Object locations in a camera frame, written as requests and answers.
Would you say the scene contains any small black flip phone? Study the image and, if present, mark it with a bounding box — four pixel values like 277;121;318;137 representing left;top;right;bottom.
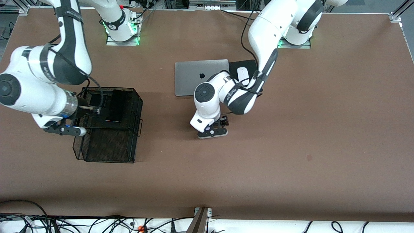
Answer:
88;93;108;110

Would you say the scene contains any tall black smartphone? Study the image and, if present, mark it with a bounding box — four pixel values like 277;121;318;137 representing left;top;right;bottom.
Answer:
105;89;128;123

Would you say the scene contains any black mesh two-tier basket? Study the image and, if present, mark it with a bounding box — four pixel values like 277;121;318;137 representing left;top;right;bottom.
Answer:
72;86;143;163

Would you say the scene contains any white computer mouse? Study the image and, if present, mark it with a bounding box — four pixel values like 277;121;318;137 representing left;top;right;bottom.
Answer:
237;67;250;86

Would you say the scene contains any silver closed laptop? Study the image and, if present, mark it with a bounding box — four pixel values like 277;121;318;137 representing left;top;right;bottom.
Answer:
175;59;229;97

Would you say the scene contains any black mouse pad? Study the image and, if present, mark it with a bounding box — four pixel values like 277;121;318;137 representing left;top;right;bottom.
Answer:
228;60;259;85

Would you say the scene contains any grey power strip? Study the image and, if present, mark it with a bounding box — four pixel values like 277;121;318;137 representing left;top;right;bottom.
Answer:
189;0;236;10

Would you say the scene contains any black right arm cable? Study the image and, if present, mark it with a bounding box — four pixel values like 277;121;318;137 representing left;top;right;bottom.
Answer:
45;32;104;110

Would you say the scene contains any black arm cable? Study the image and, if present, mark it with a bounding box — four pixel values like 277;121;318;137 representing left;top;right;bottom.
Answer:
226;10;264;97
45;32;104;110

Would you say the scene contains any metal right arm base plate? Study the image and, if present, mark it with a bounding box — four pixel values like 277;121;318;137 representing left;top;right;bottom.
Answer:
106;32;140;46

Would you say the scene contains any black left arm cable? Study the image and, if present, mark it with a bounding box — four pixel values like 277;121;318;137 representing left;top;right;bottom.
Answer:
226;10;264;97

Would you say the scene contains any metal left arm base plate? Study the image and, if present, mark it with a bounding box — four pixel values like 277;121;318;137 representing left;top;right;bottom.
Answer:
277;37;311;50

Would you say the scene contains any grey metal camera post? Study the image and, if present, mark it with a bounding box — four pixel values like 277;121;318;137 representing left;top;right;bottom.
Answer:
186;207;212;233

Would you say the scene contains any black cable on table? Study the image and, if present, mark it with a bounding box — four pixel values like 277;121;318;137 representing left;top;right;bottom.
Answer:
221;9;256;20

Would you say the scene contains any black floor cable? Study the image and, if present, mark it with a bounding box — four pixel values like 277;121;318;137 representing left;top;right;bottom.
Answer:
0;199;49;218

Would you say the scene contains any aluminium frame profile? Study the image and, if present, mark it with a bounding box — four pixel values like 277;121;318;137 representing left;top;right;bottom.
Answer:
18;0;31;15
389;0;414;23

